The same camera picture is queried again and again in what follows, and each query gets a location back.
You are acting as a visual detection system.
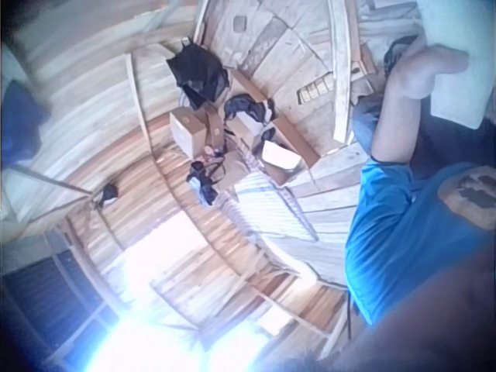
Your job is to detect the person's left hand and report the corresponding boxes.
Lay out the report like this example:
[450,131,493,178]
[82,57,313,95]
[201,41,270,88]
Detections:
[398,33,471,102]

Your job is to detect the white board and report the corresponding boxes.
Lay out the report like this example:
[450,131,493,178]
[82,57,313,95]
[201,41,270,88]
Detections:
[416,0,496,130]

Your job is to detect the black wrist band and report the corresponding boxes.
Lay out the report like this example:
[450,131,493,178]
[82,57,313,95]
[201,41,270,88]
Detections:
[383,36,419,74]

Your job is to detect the person's legs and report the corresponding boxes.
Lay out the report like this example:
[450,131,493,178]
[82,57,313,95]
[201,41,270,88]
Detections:
[351,94,393,157]

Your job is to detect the long pale wooden plank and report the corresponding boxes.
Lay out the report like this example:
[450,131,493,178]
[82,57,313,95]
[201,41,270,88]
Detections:
[327,0,354,145]

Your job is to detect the small slatted vent grill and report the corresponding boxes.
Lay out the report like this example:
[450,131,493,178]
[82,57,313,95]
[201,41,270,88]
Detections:
[297,76,335,105]

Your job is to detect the long flat cardboard piece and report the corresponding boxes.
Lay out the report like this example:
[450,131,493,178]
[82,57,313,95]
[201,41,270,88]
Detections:
[227,68,321,170]

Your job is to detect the open box with white lining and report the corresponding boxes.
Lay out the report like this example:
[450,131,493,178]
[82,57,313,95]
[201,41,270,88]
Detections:
[260,139,308,186]

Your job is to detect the black and white cloth bundle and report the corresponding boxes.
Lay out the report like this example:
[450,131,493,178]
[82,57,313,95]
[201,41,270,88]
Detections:
[223,94,277,126]

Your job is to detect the white topped cardboard box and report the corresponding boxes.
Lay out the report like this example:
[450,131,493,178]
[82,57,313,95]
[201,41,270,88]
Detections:
[227,112,265,151]

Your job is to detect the corrugated metal sheet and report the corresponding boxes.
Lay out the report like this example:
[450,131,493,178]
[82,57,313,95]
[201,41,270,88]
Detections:
[215,171,352,290]

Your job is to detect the narrow cardboard box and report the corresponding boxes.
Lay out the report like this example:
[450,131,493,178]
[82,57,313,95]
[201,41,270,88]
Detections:
[205,111,226,147]

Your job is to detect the black bag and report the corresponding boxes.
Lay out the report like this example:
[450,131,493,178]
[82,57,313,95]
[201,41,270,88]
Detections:
[165,37,230,110]

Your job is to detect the large closed cardboard box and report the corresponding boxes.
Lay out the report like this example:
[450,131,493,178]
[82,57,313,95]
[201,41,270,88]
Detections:
[169,107,209,160]

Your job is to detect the small black object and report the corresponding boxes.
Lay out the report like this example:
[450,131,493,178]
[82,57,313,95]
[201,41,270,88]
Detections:
[96,183,119,209]

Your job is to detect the dark blue cloth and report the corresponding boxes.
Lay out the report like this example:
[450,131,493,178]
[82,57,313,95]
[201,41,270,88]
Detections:
[0,78,52,166]

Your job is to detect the dark slatted shutter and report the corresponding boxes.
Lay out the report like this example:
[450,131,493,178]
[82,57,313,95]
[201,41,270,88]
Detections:
[0,247,115,352]

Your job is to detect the black device with straps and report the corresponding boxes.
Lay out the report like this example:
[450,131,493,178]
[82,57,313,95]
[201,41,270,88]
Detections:
[185,158,228,207]

